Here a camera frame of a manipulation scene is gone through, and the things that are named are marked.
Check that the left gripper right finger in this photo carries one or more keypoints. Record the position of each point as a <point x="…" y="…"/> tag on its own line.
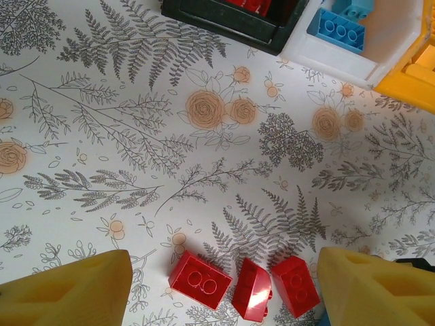
<point x="377" y="295"/>

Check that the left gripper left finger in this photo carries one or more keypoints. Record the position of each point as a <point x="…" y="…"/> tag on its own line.
<point x="61" y="295"/>

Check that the long blue lego brick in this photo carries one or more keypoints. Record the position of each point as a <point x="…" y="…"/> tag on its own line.
<point x="357" y="6"/>
<point x="340" y="32"/>

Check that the red sloped lego brick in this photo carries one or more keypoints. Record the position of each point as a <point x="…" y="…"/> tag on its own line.
<point x="253" y="292"/>

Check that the yellow plastic bin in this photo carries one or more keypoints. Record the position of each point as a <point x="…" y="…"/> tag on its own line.
<point x="404" y="90"/>

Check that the white plastic bin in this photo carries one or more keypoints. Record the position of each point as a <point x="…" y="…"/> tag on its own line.
<point x="333" y="64"/>

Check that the black plastic bin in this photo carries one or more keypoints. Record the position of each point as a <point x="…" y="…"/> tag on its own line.
<point x="238" y="32"/>

